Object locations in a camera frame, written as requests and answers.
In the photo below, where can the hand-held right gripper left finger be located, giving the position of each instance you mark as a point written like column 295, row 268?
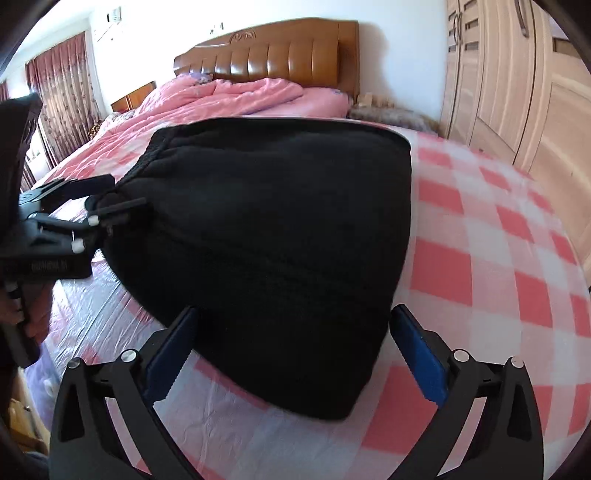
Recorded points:
column 173, row 355

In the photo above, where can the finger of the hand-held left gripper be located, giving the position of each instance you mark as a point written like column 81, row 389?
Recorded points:
column 74, row 188
column 120, row 210

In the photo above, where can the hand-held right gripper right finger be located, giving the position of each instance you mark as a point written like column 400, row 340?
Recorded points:
column 422, row 355

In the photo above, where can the black pants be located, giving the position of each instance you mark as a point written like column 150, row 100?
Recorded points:
column 277, row 240

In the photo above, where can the person's left hand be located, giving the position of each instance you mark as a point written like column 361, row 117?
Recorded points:
column 41, row 314

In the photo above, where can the floral pillow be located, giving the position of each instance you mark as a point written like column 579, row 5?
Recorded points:
column 100, row 127

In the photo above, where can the red patterned curtain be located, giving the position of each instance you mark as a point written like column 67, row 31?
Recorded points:
column 64, row 97

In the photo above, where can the pink checked bed sheet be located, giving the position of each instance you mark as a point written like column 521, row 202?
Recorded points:
column 461, row 258

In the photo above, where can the small wooden cabinet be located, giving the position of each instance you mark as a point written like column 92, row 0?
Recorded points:
column 134, row 97

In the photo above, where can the pink quilt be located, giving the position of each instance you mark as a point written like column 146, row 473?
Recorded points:
column 221, row 99

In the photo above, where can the wooden furniture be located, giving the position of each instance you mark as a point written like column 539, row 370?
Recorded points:
column 30, row 415

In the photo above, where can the purple pillow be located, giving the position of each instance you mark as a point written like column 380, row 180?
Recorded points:
column 201, row 76

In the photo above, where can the brown wooden headboard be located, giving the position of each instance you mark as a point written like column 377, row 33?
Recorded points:
column 277, row 57

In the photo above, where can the nightstand with floral cover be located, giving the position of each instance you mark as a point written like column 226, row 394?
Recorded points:
column 392, row 117

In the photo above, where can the small items on nightstand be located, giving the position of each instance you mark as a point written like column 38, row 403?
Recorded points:
column 369, row 100

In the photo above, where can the light wooden wardrobe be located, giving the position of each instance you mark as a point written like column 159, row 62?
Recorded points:
column 521, row 92

